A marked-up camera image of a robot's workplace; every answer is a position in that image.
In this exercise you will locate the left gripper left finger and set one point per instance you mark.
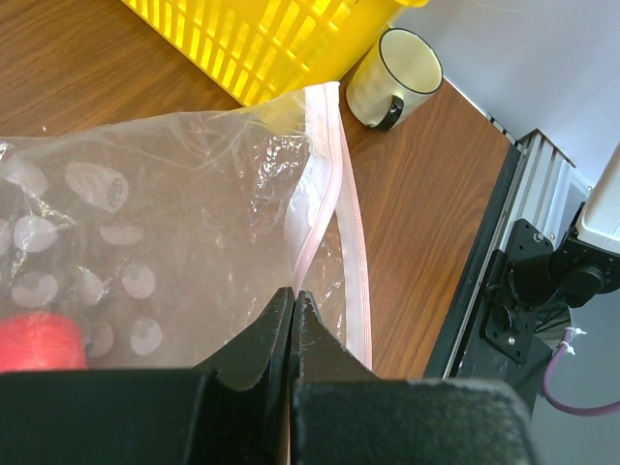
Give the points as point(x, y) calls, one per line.
point(229, 409)

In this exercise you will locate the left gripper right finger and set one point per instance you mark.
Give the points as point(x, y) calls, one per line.
point(341, 413)

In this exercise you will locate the clear pink zip bag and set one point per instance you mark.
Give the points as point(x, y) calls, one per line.
point(165, 237)

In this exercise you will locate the red toy apple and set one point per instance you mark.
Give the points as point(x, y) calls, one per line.
point(41, 341)

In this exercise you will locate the white enamel mug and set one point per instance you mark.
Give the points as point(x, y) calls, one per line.
point(398, 75)

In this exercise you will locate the yellow plastic basket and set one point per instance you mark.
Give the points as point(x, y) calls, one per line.
point(257, 50)

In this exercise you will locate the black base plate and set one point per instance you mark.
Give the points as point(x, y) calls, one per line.
point(484, 334)

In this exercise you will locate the aluminium frame rail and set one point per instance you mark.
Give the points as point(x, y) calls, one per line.
point(567, 190)

